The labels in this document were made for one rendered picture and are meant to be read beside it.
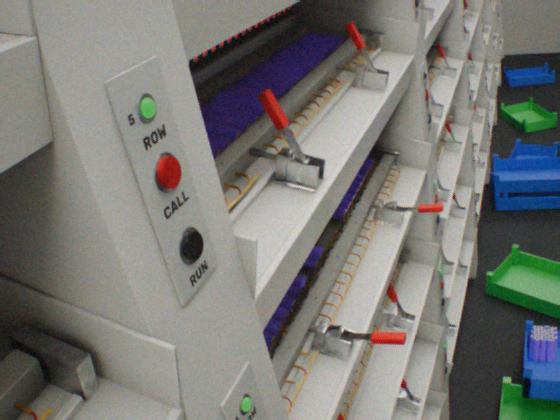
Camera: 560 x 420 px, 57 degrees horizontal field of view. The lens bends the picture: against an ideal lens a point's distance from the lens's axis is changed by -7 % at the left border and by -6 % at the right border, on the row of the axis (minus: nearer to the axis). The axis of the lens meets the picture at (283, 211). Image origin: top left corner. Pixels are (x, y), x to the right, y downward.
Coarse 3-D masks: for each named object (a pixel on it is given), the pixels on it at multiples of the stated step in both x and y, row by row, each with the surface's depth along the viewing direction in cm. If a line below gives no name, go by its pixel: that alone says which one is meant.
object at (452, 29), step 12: (456, 0) 140; (456, 12) 142; (444, 24) 145; (456, 24) 144; (444, 36) 146; (456, 36) 145; (456, 96) 154; (468, 108) 156; (468, 132) 158; (468, 144) 160; (468, 156) 162; (468, 168) 164; (468, 216) 172; (468, 276) 183
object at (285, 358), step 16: (384, 160) 90; (384, 176) 85; (368, 192) 81; (368, 208) 78; (352, 224) 74; (352, 240) 71; (368, 240) 74; (336, 256) 68; (320, 272) 65; (336, 272) 66; (320, 288) 63; (304, 304) 61; (320, 304) 61; (304, 320) 59; (288, 336) 56; (304, 336) 57; (288, 352) 55; (304, 352) 56; (288, 368) 54
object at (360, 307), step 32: (416, 160) 92; (416, 192) 86; (384, 224) 79; (384, 256) 72; (352, 288) 67; (384, 288) 68; (352, 320) 62; (352, 352) 58; (320, 384) 54; (288, 416) 51; (320, 416) 51
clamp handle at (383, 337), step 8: (336, 336) 57; (344, 336) 57; (352, 336) 57; (360, 336) 56; (368, 336) 56; (376, 336) 55; (384, 336) 55; (392, 336) 55; (400, 336) 54; (392, 344) 55; (400, 344) 54
